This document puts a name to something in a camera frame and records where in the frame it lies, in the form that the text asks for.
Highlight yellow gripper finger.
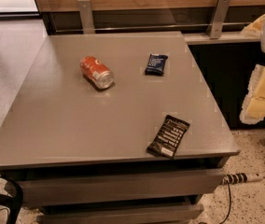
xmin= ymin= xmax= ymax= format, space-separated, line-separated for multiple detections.
xmin=241 ymin=14 xmax=265 ymax=37
xmin=240 ymin=64 xmax=265 ymax=125

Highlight red coke can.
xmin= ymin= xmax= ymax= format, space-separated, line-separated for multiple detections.
xmin=79 ymin=56 xmax=114 ymax=90

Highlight grey side shelf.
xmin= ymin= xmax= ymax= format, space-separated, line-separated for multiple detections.
xmin=183 ymin=32 xmax=260 ymax=45

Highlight white power strip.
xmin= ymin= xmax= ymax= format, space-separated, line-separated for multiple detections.
xmin=222 ymin=173 xmax=263 ymax=185

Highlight dark blue snack packet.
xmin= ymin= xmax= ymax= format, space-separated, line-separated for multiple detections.
xmin=145 ymin=54 xmax=168 ymax=76

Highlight black snack bar wrapper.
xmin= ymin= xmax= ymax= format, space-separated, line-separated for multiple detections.
xmin=146 ymin=115 xmax=190 ymax=159

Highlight lower grey drawer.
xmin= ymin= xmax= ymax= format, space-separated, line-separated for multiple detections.
xmin=36 ymin=204 xmax=203 ymax=224

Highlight grey drawer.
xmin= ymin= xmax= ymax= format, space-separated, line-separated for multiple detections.
xmin=19 ymin=169 xmax=224 ymax=207
xmin=36 ymin=204 xmax=203 ymax=224

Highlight grey drawer cabinet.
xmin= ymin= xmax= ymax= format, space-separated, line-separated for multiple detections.
xmin=0 ymin=32 xmax=239 ymax=216

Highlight upper grey drawer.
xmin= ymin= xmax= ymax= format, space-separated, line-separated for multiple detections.
xmin=19 ymin=169 xmax=224 ymax=207

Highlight right metal bracket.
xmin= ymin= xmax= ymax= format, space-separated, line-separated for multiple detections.
xmin=206 ymin=0 xmax=230 ymax=39

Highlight metal bracket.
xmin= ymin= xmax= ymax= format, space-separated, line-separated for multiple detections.
xmin=77 ymin=0 xmax=95 ymax=35
xmin=206 ymin=0 xmax=230 ymax=39

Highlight black power cable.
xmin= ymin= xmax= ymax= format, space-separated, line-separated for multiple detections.
xmin=197 ymin=181 xmax=233 ymax=224

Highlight left metal bracket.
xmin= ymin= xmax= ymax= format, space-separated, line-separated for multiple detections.
xmin=77 ymin=0 xmax=95 ymax=35

